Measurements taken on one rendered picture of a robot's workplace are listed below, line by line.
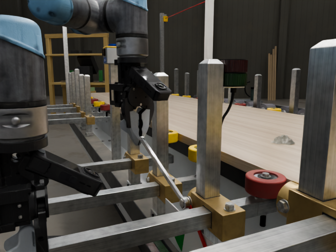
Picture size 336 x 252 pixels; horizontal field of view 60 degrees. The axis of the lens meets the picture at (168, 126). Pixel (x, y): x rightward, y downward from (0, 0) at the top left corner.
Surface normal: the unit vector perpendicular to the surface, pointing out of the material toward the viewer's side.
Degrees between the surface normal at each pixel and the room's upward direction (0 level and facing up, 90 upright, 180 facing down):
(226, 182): 90
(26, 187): 0
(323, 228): 0
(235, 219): 90
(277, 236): 0
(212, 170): 90
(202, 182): 90
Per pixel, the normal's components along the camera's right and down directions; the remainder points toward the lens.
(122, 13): -0.29, 0.17
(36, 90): 0.92, 0.07
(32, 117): 0.79, 0.11
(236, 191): -0.91, 0.07
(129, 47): -0.07, 0.18
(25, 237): 0.40, 0.22
